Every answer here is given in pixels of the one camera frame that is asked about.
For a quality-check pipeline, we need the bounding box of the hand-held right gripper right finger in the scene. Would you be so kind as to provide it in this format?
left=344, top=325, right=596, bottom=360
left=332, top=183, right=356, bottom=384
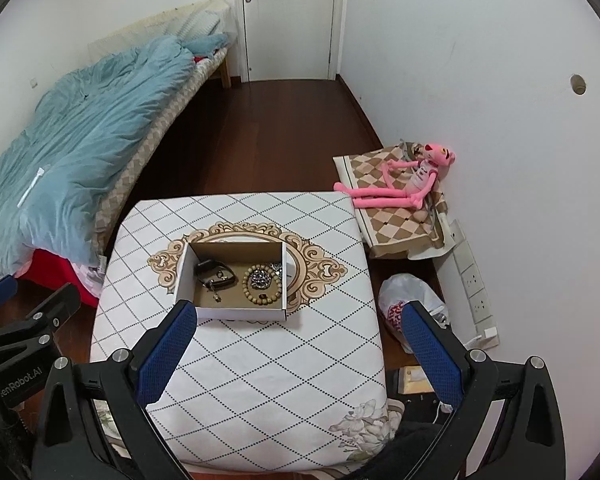
left=402, top=301, right=566, bottom=480

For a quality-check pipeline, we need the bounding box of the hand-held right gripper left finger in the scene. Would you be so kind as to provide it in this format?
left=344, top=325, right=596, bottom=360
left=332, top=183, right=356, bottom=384
left=37, top=300, right=199, bottom=480

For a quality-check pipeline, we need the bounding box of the cardboard box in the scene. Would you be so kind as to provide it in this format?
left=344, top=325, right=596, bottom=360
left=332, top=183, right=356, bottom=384
left=174, top=241, right=288, bottom=322

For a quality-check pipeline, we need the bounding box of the black smart band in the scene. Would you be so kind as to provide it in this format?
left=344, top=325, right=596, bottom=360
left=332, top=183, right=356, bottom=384
left=195, top=259, right=236, bottom=291

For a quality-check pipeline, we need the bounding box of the wooden bead bracelet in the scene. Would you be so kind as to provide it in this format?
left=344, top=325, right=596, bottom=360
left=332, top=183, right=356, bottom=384
left=242, top=265, right=284, bottom=307

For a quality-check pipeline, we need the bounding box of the tan cardboard piece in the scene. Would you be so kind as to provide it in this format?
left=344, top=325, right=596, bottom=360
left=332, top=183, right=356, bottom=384
left=397, top=366, right=439, bottom=396

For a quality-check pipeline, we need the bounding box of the red bed sheet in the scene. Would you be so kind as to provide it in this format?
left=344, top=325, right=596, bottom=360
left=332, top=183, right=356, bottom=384
left=15, top=247, right=101, bottom=307

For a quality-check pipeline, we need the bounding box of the pink checked pillow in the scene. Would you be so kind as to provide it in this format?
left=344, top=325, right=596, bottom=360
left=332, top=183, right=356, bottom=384
left=72, top=259, right=107, bottom=297

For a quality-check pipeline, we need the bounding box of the white plug charger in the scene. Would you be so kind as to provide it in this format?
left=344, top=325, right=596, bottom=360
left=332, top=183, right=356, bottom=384
left=467, top=327, right=501, bottom=347

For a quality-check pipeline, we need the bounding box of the white plastic bag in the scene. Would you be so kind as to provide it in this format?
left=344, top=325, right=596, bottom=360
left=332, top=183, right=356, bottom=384
left=378, top=274, right=451, bottom=354

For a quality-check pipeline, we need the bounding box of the white diamond-pattern tablecloth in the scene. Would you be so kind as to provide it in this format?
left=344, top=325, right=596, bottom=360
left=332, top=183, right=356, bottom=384
left=90, top=191, right=403, bottom=473

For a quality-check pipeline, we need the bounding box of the person's black fleece clothing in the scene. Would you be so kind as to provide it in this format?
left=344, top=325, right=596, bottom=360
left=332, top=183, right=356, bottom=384
left=380, top=420, right=462, bottom=480

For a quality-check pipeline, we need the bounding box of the pink plush toy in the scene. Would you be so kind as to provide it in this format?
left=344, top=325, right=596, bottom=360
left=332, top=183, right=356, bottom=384
left=334, top=142, right=457, bottom=211

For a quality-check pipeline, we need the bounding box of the light blue duvet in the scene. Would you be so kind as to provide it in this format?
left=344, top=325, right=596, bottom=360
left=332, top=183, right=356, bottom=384
left=0, top=35, right=231, bottom=278

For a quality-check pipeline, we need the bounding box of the white bed pillow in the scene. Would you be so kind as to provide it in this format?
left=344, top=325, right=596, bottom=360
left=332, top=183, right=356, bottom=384
left=174, top=7, right=222, bottom=42

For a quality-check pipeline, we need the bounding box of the white door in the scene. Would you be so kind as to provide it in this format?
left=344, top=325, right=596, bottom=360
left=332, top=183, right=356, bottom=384
left=232, top=0, right=339, bottom=83

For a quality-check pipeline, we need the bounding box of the white wall power strip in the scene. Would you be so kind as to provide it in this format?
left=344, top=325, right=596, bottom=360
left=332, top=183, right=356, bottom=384
left=452, top=220, right=501, bottom=349

